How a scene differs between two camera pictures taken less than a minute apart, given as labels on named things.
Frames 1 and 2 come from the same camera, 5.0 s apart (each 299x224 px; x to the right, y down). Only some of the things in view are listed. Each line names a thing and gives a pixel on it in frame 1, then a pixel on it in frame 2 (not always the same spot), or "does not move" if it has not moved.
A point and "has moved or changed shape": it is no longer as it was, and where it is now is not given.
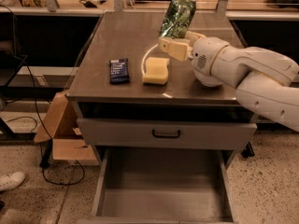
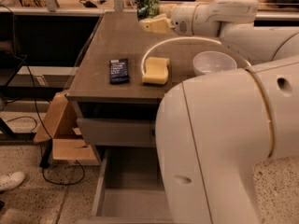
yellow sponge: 157,70 does not move
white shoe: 11,180 does not move
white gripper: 206,57 -> 181,21
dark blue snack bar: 119,71 does not move
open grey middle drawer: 163,186 does not move
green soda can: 177,17 has moved or changed shape
